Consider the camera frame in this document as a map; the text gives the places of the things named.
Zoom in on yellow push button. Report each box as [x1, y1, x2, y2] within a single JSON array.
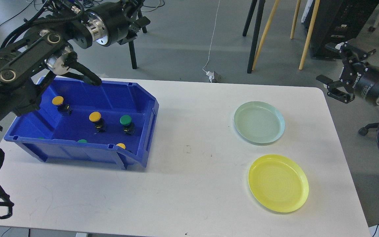
[[116, 143, 131, 152], [52, 96, 72, 116], [89, 111, 106, 133]]

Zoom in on light green plate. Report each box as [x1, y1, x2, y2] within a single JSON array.
[[233, 101, 286, 145]]

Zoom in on black stand legs centre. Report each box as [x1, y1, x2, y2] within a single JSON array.
[[242, 0, 266, 74]]

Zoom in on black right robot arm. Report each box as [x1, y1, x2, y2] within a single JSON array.
[[316, 39, 379, 150]]

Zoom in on black computer tower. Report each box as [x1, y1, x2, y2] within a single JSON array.
[[309, 0, 379, 60]]

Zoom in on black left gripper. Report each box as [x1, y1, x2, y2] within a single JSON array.
[[85, 0, 151, 47]]

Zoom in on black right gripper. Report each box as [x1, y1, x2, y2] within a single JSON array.
[[316, 42, 379, 106]]

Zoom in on black tripod legs left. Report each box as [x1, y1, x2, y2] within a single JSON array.
[[128, 10, 147, 69]]

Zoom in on blue plastic storage bin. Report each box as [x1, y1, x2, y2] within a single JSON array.
[[4, 78, 159, 170]]

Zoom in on yellow plate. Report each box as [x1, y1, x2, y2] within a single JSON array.
[[247, 154, 310, 213]]

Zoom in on white power adapter with cable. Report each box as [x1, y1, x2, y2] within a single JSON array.
[[202, 0, 221, 83]]

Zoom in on wooden easel legs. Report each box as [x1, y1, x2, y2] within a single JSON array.
[[252, 0, 321, 71]]

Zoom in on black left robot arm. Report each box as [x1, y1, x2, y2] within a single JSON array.
[[0, 0, 150, 131]]

